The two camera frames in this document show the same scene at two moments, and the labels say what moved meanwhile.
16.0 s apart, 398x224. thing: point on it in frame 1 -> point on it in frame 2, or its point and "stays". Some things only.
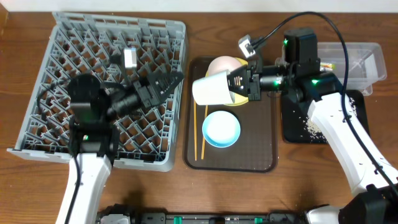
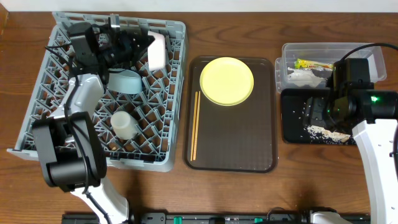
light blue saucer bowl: [221, 129] -> [128, 81]
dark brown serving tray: [255, 149] stays
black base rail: [219, 218] stays
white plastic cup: [211, 90] -> [125, 126]
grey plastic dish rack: [83, 44] stays
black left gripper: [145, 94] -> [132, 43]
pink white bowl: [224, 63] -> [157, 51]
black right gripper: [249, 78] -> [314, 108]
